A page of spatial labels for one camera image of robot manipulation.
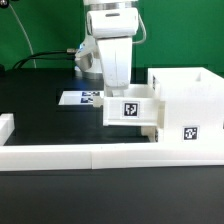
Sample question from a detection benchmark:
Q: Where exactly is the white front drawer box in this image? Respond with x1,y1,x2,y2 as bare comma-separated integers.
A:
141,126,164,143

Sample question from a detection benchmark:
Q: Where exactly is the white drawer cabinet frame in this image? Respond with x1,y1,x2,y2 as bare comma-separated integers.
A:
148,67,224,143

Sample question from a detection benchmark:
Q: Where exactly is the white drawer box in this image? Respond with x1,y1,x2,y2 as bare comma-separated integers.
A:
141,126,164,143
93,84,162,126

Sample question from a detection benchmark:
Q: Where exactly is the black cable bundle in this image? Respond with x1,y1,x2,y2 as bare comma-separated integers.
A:
11,47,81,70

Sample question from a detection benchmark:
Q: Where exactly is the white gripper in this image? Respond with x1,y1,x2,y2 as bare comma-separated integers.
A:
97,37,132,97

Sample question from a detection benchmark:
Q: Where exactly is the grey gripper hose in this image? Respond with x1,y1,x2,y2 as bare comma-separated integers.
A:
132,15,148,46

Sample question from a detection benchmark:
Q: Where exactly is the white thin cable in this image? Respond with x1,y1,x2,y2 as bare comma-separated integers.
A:
9,3,38,69

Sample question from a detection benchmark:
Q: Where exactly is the white U-shaped fence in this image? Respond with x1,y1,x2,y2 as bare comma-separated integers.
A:
0,114,224,171

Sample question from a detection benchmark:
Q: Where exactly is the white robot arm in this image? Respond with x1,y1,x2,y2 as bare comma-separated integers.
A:
75,0,139,97

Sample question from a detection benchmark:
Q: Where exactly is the white fiducial marker sheet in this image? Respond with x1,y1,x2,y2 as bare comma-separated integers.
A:
59,90,103,105

